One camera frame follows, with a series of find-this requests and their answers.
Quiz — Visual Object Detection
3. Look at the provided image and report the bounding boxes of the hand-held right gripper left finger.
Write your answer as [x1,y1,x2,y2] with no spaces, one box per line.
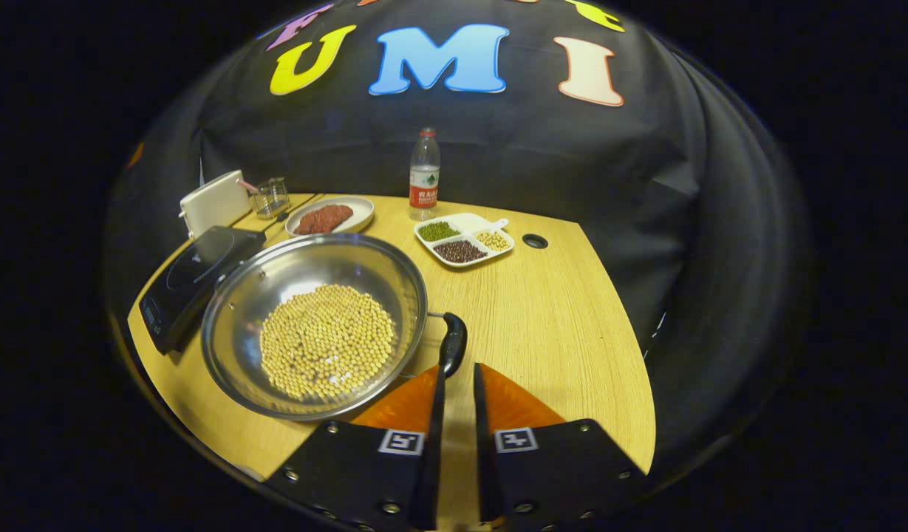
[264,362,449,532]

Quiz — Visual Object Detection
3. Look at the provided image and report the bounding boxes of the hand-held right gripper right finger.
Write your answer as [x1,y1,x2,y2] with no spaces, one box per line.
[472,362,647,528]

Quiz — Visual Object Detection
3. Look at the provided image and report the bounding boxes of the stainless steel pot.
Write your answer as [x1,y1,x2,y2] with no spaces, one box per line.
[199,232,470,423]

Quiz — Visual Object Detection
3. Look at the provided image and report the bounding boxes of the black induction cooktop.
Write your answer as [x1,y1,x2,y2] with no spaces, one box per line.
[137,225,267,356]

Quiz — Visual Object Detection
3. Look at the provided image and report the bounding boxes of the pile of soybeans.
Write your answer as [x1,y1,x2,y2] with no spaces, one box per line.
[259,284,396,400]

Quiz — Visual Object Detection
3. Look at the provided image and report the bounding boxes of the dark red beans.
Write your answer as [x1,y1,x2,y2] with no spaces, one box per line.
[432,239,489,265]

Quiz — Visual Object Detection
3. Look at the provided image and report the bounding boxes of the green mung beans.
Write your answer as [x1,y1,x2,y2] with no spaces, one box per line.
[417,220,462,243]

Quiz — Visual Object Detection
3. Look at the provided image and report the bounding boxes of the white divided dish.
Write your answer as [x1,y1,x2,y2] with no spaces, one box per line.
[413,212,516,269]

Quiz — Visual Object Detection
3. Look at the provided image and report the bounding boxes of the white round plate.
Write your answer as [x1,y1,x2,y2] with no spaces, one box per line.
[284,195,376,238]

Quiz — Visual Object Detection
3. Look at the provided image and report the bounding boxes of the raw red meat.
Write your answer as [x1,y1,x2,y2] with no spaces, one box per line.
[293,204,355,236]

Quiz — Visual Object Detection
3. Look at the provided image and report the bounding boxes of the clear plastic water bottle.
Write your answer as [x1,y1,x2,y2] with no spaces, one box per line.
[408,127,442,222]

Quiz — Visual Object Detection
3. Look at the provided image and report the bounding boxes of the clear utensil holder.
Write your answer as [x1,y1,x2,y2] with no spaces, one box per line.
[250,177,291,220]

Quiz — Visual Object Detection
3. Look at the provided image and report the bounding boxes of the white toaster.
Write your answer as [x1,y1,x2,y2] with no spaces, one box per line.
[178,169,253,239]

